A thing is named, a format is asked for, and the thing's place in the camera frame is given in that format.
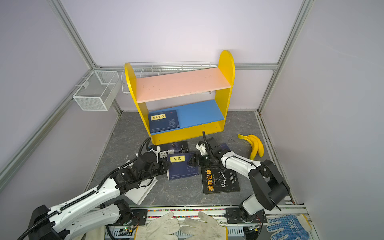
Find blue book Sunzi label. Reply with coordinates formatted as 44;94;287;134
149;110;180;134

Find blue book Yijing label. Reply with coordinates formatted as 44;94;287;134
167;153;200;181

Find white book black lettering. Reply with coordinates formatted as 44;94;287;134
125;177;158;205

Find white work glove centre-right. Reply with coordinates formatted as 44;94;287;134
180;212;228;240

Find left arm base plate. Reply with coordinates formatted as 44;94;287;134
121;209;148;226

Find white wire basket behind shelf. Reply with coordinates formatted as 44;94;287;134
121;64;226;103

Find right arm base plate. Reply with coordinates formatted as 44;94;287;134
224;207;267;224

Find yellow toy banana bunch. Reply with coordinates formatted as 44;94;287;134
238;135;265;161

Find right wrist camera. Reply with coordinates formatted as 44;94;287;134
196;141;209;156

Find black wolf cover book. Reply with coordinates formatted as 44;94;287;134
159;141;189;159

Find white work glove centre-left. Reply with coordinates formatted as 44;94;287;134
134;212;180;240

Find white mesh wall basket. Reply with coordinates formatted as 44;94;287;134
73;71;121;112

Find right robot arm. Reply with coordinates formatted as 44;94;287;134
188;138;291;217

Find blue dotted work glove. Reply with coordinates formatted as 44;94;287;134
266;215;313;240

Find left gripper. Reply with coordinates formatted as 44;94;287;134
140;159;172;182

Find yellow bookshelf pink blue shelves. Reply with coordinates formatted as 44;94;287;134
124;50;236;145

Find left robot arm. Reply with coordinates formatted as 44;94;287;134
19;152;171;240

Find black book yellow title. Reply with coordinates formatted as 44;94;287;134
201;168;240;195

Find blue book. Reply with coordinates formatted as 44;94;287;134
218;143;231;153

